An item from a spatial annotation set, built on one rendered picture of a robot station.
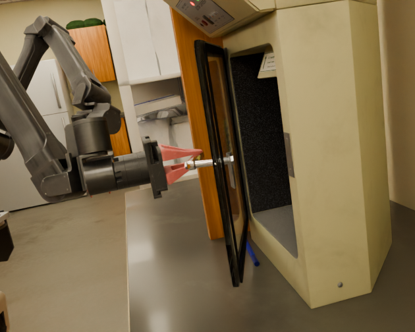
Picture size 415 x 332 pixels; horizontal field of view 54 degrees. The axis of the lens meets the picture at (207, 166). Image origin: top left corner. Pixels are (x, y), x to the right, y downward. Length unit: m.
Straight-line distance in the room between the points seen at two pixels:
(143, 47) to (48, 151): 1.29
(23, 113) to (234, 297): 0.49
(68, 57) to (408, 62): 0.85
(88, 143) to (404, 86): 0.76
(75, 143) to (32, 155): 0.08
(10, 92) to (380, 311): 0.71
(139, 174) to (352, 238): 0.36
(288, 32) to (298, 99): 0.10
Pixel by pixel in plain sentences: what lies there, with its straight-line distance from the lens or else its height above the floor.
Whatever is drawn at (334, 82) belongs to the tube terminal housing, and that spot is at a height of 1.30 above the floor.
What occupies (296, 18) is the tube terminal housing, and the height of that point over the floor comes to 1.39.
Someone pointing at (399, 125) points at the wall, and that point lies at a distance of 1.14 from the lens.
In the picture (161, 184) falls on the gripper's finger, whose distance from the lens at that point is 0.69.
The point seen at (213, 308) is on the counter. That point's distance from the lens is 0.76.
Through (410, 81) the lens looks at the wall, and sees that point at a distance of 1.09.
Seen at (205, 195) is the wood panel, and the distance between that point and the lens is 0.99.
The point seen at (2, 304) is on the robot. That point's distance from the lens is 1.43.
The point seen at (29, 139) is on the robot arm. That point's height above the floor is 1.28.
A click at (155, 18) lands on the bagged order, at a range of 1.88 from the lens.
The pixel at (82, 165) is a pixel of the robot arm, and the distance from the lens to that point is 0.70.
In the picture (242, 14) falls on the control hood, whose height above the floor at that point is 1.42.
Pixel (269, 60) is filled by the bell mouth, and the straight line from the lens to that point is 0.73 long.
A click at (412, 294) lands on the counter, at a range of 0.77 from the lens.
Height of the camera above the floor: 1.34
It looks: 13 degrees down
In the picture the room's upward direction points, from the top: 9 degrees counter-clockwise
